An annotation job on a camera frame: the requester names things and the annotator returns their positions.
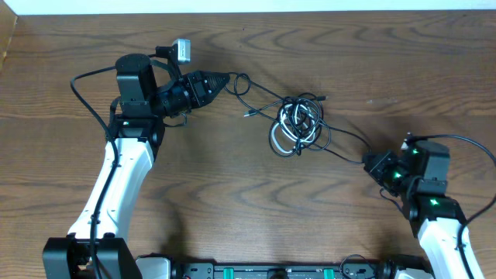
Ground white USB cable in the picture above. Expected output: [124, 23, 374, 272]
[270, 106, 321, 150]

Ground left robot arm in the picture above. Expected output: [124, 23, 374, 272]
[43, 47, 229, 278]

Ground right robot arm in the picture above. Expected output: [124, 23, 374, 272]
[363, 135, 490, 278]

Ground left camera cable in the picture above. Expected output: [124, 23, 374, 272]
[70, 53, 160, 279]

